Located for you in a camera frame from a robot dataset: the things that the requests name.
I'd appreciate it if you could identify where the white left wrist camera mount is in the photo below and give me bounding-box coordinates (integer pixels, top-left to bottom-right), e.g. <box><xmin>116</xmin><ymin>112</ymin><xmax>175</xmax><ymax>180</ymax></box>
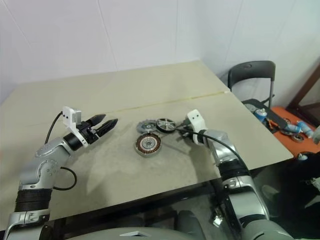
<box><xmin>61</xmin><ymin>106</ymin><xmax>89</xmax><ymax>149</ymax></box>

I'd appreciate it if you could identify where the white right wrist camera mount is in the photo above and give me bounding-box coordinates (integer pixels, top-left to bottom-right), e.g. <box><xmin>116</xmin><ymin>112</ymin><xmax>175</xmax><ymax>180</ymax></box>
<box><xmin>187</xmin><ymin>109</ymin><xmax>209</xmax><ymax>146</ymax></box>

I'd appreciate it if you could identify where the motor housing with copper windings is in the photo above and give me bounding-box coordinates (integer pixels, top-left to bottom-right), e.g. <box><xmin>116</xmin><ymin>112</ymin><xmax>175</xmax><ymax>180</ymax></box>
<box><xmin>133</xmin><ymin>132</ymin><xmax>163</xmax><ymax>158</ymax></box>

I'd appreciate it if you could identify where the dark wooden frame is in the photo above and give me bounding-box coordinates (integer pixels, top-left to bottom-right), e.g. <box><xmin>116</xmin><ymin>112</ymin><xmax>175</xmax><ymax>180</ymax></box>
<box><xmin>287</xmin><ymin>59</ymin><xmax>320</xmax><ymax>116</ymax></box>

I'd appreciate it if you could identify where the black flat case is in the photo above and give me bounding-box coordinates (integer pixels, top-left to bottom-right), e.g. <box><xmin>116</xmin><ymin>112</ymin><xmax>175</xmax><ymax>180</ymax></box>
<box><xmin>264</xmin><ymin>109</ymin><xmax>288</xmax><ymax>130</ymax></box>

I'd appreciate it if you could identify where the orange side surface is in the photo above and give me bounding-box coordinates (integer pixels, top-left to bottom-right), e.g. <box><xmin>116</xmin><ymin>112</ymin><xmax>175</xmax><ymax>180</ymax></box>
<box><xmin>268</xmin><ymin>106</ymin><xmax>320</xmax><ymax>161</ymax></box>

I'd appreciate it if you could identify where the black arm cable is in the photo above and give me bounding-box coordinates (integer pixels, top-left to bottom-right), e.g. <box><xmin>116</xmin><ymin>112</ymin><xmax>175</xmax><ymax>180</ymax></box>
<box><xmin>44</xmin><ymin>111</ymin><xmax>77</xmax><ymax>191</ymax></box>
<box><xmin>174</xmin><ymin>127</ymin><xmax>251</xmax><ymax>176</ymax></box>

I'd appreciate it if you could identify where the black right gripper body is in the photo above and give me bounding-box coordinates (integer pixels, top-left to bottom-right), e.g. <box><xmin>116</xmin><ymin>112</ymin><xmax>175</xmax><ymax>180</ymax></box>
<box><xmin>180</xmin><ymin>118</ymin><xmax>195</xmax><ymax>142</ymax></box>

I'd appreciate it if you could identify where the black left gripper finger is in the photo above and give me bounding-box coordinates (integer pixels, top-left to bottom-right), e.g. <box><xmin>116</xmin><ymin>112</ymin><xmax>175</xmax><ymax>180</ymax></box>
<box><xmin>87</xmin><ymin>113</ymin><xmax>107</xmax><ymax>126</ymax></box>
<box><xmin>96</xmin><ymin>118</ymin><xmax>119</xmax><ymax>138</ymax></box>

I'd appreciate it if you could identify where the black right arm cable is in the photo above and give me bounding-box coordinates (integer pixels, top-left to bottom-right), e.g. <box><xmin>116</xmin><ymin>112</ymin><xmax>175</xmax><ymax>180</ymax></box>
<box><xmin>174</xmin><ymin>127</ymin><xmax>251</xmax><ymax>176</ymax></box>

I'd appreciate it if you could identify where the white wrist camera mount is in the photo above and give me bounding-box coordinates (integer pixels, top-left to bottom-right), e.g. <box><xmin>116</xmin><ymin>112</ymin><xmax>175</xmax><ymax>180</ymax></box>
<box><xmin>61</xmin><ymin>106</ymin><xmax>89</xmax><ymax>149</ymax></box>
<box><xmin>187</xmin><ymin>109</ymin><xmax>209</xmax><ymax>146</ymax></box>

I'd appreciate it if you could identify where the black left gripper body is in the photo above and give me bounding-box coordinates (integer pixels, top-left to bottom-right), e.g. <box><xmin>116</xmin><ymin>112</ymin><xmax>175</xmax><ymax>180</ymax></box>
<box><xmin>78</xmin><ymin>120</ymin><xmax>101</xmax><ymax>146</ymax></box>

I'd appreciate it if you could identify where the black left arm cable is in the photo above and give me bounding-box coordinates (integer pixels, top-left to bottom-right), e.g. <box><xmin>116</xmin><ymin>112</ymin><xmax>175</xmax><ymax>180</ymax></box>
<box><xmin>44</xmin><ymin>111</ymin><xmax>77</xmax><ymax>191</ymax></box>

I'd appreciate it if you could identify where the black folding chair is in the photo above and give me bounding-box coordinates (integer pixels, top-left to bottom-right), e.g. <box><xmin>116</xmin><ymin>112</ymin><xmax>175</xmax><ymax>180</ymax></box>
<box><xmin>227</xmin><ymin>60</ymin><xmax>277</xmax><ymax>111</ymax></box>

